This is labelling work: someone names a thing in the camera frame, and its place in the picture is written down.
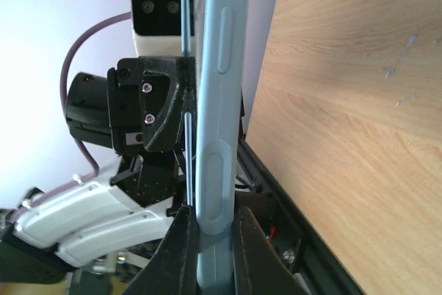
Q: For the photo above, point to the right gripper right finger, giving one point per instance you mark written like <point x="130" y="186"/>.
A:
<point x="257" y="267"/>

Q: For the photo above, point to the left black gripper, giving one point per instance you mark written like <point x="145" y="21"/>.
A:
<point x="146" y="103"/>

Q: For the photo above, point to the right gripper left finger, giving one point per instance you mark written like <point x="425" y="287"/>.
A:
<point x="173" y="267"/>

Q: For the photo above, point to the light blue phone case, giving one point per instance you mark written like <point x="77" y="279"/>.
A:
<point x="219" y="102"/>

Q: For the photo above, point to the small black phone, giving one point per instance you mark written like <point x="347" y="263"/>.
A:
<point x="188" y="125"/>

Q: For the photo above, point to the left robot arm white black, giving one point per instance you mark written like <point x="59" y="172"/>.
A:
<point x="129" y="202"/>

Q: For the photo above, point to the black front rail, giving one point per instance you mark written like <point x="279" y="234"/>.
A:
<point x="294" y="241"/>

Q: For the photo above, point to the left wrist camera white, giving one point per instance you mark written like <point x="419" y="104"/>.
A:
<point x="157" y="27"/>

